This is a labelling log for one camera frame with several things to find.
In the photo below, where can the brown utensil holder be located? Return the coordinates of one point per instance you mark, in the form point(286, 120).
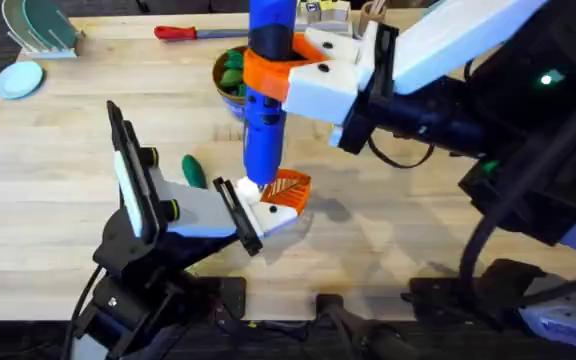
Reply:
point(368, 20)

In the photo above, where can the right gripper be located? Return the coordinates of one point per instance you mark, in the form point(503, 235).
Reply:
point(458, 40)

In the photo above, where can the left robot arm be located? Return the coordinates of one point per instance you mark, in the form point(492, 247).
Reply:
point(113, 302)

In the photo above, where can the teal glass plate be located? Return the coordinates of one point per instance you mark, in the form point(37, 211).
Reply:
point(53, 22)

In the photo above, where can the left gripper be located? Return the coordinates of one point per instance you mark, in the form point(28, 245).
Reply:
point(195, 212)

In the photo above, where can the blue electric screwdriver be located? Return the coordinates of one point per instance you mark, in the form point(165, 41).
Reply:
point(263, 135)

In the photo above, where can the white peg plate rack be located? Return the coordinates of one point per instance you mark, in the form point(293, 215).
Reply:
point(50, 52)

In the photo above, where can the black rail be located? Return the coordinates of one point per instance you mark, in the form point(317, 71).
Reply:
point(220, 300)

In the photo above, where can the black stand post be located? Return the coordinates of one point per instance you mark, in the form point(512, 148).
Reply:
point(329, 305)

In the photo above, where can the pale blue round plate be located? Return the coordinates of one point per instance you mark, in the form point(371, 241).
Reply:
point(18, 80)

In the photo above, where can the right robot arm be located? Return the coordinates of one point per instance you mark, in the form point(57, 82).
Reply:
point(568, 170)

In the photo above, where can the clear glass plate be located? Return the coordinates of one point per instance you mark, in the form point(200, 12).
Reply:
point(13, 20)

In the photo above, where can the heap of wooden toy blocks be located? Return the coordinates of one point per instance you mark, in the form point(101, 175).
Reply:
point(325, 12)

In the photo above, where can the green toy vegetable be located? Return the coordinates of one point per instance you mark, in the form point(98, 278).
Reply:
point(194, 172)

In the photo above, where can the blue tub with toy vegetables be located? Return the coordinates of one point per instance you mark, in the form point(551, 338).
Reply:
point(230, 77)

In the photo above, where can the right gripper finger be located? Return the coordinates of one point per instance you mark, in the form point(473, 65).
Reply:
point(318, 92)

